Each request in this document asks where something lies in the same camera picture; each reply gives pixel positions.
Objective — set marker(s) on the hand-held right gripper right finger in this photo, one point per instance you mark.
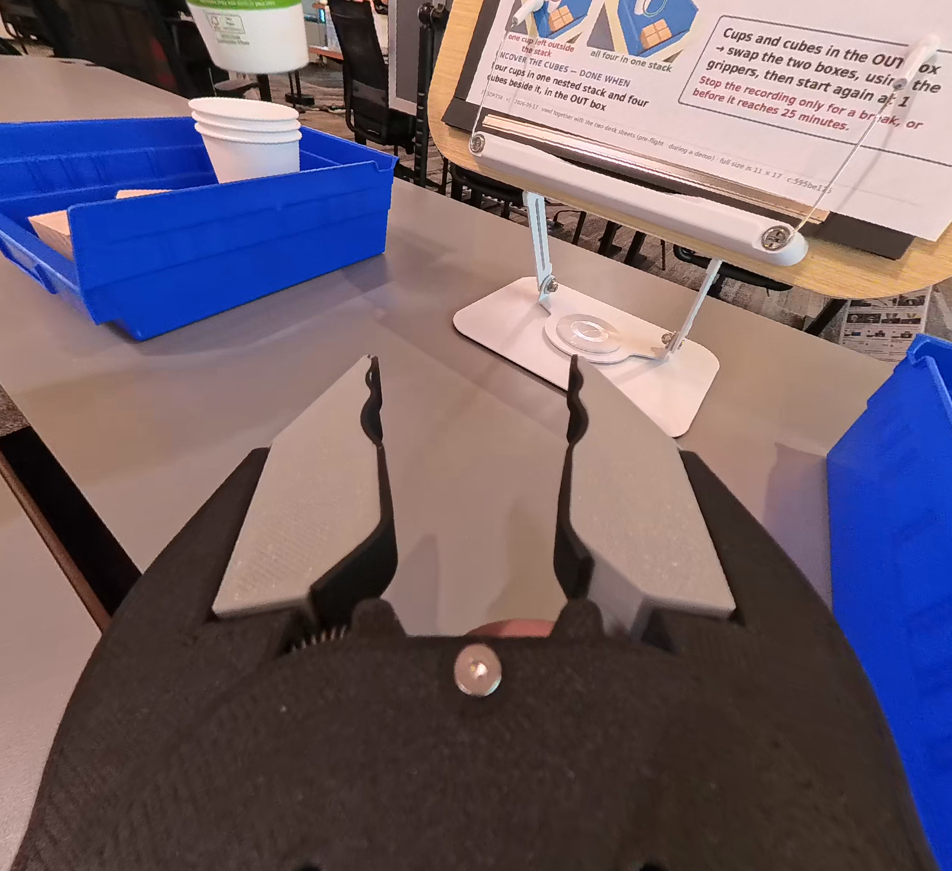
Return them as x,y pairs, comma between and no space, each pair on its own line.
647,514

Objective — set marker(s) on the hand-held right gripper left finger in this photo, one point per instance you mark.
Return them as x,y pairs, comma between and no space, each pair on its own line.
305,514

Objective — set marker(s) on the blue plastic bin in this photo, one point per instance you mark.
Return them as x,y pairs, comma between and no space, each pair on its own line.
223,253
892,551

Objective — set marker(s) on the black office chair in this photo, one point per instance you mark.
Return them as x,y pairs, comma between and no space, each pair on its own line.
483,190
364,67
744,276

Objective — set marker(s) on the newspaper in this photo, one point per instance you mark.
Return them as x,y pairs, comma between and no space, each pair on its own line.
885,328

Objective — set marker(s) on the white wooden document stand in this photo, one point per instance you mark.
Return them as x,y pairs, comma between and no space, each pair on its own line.
632,205

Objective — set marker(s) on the black backing board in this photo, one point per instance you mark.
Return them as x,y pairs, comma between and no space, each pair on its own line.
885,246

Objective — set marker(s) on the wooden cube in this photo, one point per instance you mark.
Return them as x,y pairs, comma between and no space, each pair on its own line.
52,231

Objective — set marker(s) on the black tripod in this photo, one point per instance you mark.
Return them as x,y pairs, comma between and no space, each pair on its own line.
428,82

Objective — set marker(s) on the grey partition panel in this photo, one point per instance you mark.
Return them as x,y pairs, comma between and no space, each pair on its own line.
405,30

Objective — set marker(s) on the printed instruction sheet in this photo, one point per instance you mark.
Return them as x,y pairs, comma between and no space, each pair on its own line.
744,8

